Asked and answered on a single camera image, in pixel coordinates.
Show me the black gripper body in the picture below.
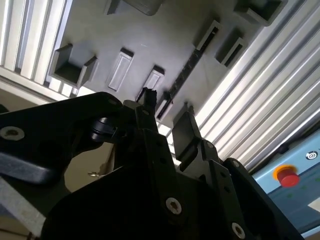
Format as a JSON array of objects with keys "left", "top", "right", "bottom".
[{"left": 41, "top": 159, "right": 226, "bottom": 240}]

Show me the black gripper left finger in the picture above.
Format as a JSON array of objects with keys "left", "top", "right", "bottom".
[{"left": 0, "top": 87, "right": 187, "bottom": 216}]

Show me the black RAM stick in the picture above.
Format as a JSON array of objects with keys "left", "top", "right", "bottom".
[{"left": 155, "top": 23, "right": 222, "bottom": 120}]

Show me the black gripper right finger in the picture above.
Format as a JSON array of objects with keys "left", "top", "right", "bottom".
[{"left": 172, "top": 102, "right": 303, "bottom": 240}]

